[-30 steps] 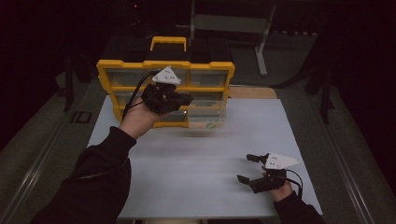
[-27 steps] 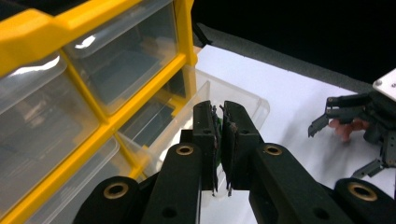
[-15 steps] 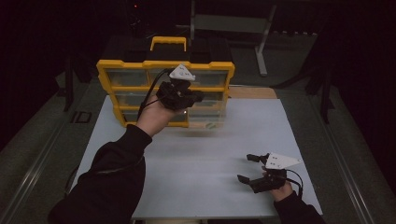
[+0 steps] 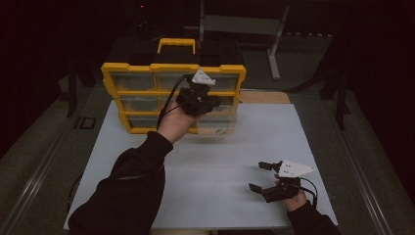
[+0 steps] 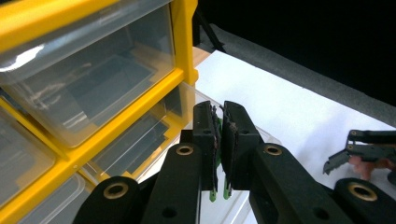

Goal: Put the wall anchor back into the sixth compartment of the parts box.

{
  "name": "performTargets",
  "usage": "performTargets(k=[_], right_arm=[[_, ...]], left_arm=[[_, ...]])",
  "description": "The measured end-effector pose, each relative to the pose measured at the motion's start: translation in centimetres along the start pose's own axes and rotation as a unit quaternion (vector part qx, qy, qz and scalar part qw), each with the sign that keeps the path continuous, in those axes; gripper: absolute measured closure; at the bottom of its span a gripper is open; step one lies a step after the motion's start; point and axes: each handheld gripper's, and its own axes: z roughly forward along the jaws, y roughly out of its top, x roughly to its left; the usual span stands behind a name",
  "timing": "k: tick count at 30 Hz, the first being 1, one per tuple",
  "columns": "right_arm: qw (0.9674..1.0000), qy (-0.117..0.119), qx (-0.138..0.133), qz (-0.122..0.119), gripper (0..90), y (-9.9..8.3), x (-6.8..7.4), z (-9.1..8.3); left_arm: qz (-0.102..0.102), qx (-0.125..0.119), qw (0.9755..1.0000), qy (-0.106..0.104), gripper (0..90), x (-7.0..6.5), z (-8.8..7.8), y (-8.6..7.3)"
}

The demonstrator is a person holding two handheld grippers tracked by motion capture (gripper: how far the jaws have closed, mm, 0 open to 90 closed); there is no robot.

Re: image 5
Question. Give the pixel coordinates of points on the yellow drawer organizer cabinet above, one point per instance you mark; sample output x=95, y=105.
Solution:
x=183, y=37

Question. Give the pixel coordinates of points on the wooden board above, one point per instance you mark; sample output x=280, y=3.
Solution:
x=200, y=56

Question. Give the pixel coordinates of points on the clear plastic drawer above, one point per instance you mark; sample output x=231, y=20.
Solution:
x=149, y=140

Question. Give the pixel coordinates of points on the black stand with legs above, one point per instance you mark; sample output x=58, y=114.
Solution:
x=211, y=31

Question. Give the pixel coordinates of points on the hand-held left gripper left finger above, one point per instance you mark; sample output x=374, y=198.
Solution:
x=204, y=124

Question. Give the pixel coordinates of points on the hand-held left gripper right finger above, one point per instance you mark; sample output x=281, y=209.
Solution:
x=238, y=133

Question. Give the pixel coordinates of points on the set of clear cabinet bins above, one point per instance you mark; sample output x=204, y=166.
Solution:
x=93, y=77

